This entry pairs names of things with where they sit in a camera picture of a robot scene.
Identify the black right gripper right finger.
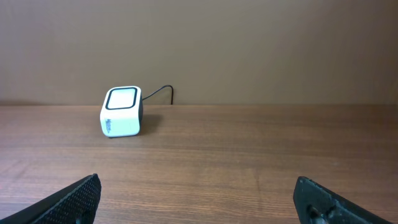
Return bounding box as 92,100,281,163
293,176,391,224

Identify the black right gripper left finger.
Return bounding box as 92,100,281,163
1,174,101,224

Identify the white barcode scanner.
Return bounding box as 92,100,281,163
99,86,143,138

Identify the black scanner cable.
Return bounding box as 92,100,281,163
141,85,174,105

